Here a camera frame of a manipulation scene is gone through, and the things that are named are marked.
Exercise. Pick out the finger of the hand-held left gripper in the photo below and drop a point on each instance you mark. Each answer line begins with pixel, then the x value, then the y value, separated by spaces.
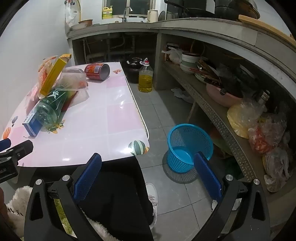
pixel 22 149
pixel 4 144

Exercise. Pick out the red metal can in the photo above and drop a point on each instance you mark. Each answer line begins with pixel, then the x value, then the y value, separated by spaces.
pixel 94 70

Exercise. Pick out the blue and white box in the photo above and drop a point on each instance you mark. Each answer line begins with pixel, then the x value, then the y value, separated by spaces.
pixel 31 126

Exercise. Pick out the black wok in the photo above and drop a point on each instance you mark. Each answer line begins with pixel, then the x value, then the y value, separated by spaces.
pixel 189 9

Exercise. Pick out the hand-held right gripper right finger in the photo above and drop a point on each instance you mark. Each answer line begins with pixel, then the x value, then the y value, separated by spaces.
pixel 208 178

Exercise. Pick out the window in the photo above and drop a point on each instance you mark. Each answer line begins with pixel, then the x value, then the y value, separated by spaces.
pixel 138 7

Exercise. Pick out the pink basin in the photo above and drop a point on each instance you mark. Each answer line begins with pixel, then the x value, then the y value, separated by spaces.
pixel 217 97

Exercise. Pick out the metal faucet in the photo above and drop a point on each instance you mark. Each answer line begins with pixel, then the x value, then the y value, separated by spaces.
pixel 126 12

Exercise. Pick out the yellow plastic bag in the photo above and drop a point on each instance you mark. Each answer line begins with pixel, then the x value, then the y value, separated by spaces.
pixel 238 120

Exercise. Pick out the concrete counter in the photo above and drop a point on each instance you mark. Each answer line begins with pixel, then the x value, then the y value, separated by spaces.
pixel 185 27

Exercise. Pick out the hanging white plastic bag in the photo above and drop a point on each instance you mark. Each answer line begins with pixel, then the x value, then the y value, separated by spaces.
pixel 70 14

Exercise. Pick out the cooking oil bottle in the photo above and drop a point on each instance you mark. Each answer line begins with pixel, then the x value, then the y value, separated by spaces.
pixel 145 81

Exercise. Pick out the person's white shoe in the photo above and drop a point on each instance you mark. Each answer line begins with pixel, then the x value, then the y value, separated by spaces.
pixel 153 199

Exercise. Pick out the clear plastic container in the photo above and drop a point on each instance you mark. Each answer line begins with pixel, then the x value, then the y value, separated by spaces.
pixel 71 78

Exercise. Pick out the yellow cardboard box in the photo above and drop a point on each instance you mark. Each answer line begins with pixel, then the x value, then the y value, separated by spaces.
pixel 54 74

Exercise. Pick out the yellow detergent bottle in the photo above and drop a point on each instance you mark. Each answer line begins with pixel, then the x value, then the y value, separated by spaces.
pixel 107 13

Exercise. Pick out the red snack bag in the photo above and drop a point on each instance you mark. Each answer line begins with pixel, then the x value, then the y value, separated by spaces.
pixel 69 100

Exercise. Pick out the green plastic bottle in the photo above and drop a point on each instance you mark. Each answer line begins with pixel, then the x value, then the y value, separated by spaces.
pixel 49 106

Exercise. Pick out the person's black pants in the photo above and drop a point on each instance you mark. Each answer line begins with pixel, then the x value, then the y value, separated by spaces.
pixel 120 197

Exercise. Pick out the pink rimmed bowl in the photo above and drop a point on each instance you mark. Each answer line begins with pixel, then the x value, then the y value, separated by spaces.
pixel 85 22

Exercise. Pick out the orange peel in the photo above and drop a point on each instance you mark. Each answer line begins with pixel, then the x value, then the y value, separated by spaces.
pixel 82 84

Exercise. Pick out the stack of white bowls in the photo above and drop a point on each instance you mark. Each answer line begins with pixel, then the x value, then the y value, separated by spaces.
pixel 189 61

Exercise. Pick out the plastic bag with red contents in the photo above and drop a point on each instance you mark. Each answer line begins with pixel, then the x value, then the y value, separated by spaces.
pixel 263 139

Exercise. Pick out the clear crumpled plastic bag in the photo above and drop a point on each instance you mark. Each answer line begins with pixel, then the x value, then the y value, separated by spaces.
pixel 276 166

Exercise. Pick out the wooden cutting board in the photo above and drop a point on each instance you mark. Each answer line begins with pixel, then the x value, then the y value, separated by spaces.
pixel 263 27

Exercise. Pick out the white pitcher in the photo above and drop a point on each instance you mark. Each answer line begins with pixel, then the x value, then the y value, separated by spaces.
pixel 152 16

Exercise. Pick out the white fuzzy jacket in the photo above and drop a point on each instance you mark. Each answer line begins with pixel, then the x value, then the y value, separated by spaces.
pixel 19 204

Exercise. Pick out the blue plastic basket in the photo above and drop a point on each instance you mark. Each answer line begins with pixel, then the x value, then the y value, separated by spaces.
pixel 185 155

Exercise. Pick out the dark cooking pot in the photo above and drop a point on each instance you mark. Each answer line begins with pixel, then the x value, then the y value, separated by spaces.
pixel 233 9

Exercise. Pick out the dark ceramic jar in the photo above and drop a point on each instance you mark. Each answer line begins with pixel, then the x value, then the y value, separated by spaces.
pixel 133 71

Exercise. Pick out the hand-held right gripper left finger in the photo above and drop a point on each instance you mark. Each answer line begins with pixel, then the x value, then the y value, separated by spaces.
pixel 89 178

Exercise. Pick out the perforated metal shelf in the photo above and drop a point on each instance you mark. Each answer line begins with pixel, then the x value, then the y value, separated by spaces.
pixel 222 120

